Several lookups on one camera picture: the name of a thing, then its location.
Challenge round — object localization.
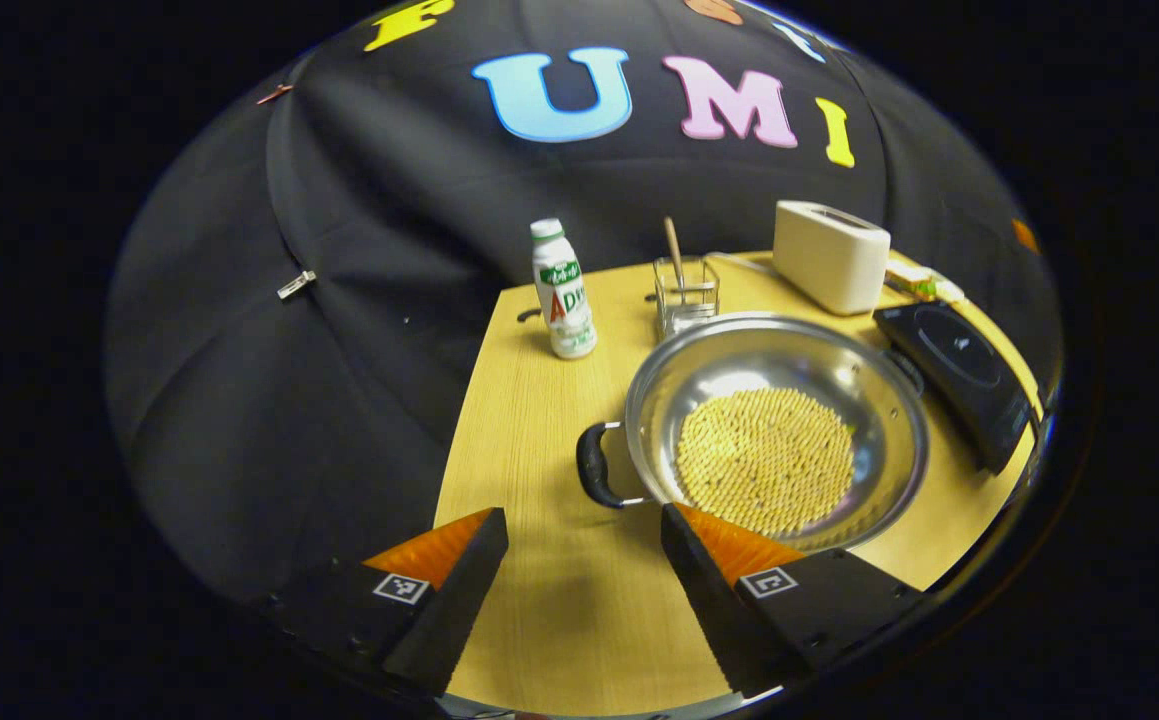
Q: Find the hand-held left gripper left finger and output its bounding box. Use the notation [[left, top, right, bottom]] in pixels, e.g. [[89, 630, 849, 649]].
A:
[[259, 506, 511, 699]]

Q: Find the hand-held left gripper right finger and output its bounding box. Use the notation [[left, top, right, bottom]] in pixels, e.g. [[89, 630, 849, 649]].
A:
[[660, 502, 927, 699]]

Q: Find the black induction cooktop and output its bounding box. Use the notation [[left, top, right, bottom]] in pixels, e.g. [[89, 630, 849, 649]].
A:
[[874, 300, 1040, 476]]

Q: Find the steel pot with black handles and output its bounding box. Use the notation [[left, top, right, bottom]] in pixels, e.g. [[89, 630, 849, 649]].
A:
[[576, 312, 931, 554]]

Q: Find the toy sandwich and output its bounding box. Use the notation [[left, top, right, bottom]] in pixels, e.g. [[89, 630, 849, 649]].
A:
[[884, 262, 967, 304]]

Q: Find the pile of yellow soybeans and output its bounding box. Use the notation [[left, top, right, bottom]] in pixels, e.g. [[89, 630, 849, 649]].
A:
[[676, 388, 856, 537]]

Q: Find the white toaster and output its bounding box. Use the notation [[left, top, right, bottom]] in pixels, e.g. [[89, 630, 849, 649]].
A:
[[772, 200, 891, 317]]

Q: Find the black backdrop cloth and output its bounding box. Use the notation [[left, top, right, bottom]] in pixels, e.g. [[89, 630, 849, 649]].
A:
[[104, 0, 1065, 611]]

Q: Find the white bottle with green label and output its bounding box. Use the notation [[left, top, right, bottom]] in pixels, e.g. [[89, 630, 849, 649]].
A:
[[529, 218, 598, 360]]

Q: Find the white toaster cable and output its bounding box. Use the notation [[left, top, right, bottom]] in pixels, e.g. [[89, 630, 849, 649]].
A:
[[704, 250, 778, 276]]

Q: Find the wire utensil basket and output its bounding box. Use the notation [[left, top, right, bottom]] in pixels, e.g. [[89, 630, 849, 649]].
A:
[[652, 255, 722, 341]]

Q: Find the wooden handled utensil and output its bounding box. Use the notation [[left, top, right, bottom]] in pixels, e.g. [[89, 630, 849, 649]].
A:
[[664, 216, 687, 293]]

